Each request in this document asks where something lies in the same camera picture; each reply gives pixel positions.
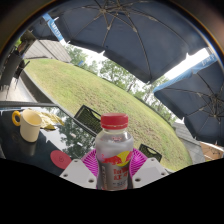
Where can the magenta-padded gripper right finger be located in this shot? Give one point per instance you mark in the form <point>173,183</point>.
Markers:
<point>150,170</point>

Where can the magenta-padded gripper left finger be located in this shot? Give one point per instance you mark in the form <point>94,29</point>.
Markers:
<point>77,171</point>

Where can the red-capped clear drink bottle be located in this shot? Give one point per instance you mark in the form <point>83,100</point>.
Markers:
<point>114,146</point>

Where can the dark mesh-back patio chair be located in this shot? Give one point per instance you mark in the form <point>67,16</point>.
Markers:
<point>150,152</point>
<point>87,119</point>

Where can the flat round red coaster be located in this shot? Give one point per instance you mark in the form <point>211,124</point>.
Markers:
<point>60,159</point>

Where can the crumpled yellow foil wrapper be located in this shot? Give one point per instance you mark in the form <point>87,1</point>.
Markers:
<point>50,119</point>

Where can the navy umbrella with blue trim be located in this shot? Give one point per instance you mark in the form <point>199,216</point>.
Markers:
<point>196,100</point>
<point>45,28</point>

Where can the grey low building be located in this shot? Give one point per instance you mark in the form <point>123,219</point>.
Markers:
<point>48,50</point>

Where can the large navy patio umbrella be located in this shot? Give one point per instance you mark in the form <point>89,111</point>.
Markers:
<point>133,36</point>

